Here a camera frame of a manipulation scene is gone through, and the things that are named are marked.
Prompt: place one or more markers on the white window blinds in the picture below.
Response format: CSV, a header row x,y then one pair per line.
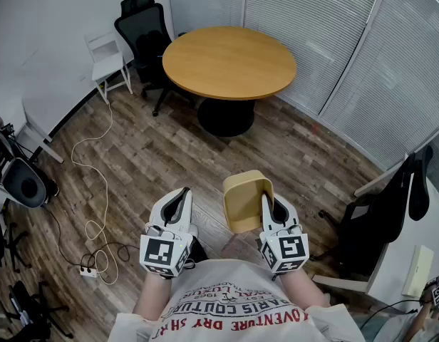
x,y
312,23

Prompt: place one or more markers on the grey round device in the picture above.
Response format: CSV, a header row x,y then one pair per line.
x,y
21,184

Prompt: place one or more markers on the white power strip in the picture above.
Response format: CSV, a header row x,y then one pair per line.
x,y
88,271

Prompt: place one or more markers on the white desk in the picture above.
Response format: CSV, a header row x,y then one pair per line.
x,y
37,116
401,248

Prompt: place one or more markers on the black mesh office chair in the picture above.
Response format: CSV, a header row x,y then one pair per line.
x,y
144,34

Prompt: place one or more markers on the person's right forearm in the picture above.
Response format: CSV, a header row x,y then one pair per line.
x,y
303,287

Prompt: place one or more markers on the cream flat box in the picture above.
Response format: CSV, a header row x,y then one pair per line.
x,y
417,271

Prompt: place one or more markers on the small white chair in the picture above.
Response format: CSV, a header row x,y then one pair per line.
x,y
107,64

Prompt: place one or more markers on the black equipment rack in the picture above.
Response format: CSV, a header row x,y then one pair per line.
x,y
0,151

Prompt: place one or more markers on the person's left forearm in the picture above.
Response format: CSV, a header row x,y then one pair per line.
x,y
152,294

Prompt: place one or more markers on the yellow plastic container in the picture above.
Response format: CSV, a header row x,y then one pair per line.
x,y
242,205

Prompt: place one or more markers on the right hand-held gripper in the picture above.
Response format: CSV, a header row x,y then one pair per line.
x,y
290,249

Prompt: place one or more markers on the round wooden table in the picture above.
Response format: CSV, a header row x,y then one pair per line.
x,y
228,61

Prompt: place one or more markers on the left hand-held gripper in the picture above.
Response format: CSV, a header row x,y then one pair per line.
x,y
159,251

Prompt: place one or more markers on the person's white shoe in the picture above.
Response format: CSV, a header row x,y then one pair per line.
x,y
194,231

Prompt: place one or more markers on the person's white printed shirt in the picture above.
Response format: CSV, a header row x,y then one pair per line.
x,y
237,298

